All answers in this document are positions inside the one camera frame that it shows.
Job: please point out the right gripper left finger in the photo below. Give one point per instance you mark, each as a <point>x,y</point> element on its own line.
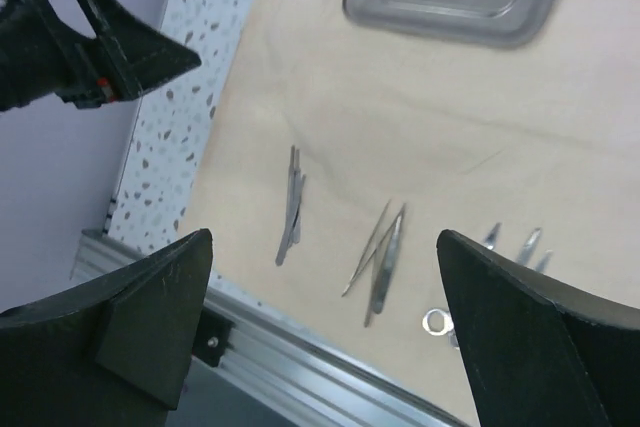
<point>113,351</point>

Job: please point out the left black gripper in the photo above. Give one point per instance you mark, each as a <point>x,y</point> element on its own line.
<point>42,55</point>

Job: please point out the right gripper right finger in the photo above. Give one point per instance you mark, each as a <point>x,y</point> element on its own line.
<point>537,351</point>

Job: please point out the steel forceps clamp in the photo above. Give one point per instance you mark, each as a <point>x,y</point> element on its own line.
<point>528,248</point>

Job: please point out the curved steel scissors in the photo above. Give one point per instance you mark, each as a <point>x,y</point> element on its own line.
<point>438,322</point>

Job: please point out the wide steel tweezers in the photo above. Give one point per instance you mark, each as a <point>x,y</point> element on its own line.
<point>385,260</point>

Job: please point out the steel scalpel handle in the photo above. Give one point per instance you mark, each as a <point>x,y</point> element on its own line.
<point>289,227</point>
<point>294,168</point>

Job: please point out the beige cloth wrap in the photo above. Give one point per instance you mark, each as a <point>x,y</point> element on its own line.
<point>545,135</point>

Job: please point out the steel surgical scissors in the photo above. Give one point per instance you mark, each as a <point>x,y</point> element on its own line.
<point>543,261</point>

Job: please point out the steel surgical instrument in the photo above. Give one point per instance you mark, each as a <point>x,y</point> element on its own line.
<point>368,252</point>

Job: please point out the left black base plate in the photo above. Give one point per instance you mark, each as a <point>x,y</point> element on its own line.
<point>212,337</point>

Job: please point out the aluminium rail frame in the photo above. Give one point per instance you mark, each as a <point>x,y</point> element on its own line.
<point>306,380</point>

